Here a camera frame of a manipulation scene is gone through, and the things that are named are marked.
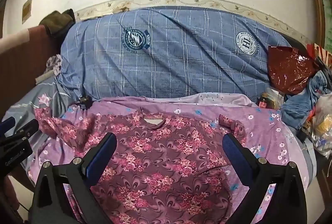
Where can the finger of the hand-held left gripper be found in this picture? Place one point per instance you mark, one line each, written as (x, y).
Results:
(27, 128)
(6, 124)

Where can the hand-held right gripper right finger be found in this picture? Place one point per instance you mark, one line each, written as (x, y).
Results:
(237, 154)

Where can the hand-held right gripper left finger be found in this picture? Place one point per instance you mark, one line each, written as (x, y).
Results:
(101, 155)

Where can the maroon pink floral shirt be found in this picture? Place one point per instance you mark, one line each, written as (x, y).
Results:
(160, 154)

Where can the purple floral blanket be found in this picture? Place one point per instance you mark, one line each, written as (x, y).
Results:
(262, 133)

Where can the grey floral bedsheet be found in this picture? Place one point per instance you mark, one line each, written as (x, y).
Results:
(44, 95)

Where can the pale lilac dotted cloth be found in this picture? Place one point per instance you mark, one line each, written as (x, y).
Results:
(220, 99)

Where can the brown wooden headboard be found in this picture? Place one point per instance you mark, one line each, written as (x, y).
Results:
(23, 63)

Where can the small lilac patterned cloth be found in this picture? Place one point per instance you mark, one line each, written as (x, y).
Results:
(54, 63)

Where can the blue denim garment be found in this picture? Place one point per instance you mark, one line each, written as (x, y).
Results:
(300, 107)

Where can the white plastic bag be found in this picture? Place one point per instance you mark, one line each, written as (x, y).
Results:
(323, 123)

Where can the red plastic bag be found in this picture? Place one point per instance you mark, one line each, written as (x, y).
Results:
(288, 68)

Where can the olive green cloth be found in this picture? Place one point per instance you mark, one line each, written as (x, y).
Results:
(58, 22)

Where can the blue plaid quilt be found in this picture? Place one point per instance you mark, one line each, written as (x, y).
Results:
(171, 58)

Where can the red printed box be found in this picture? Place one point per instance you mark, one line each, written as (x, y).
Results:
(324, 54)

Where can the yellow paper wall note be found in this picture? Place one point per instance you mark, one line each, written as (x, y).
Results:
(27, 8)

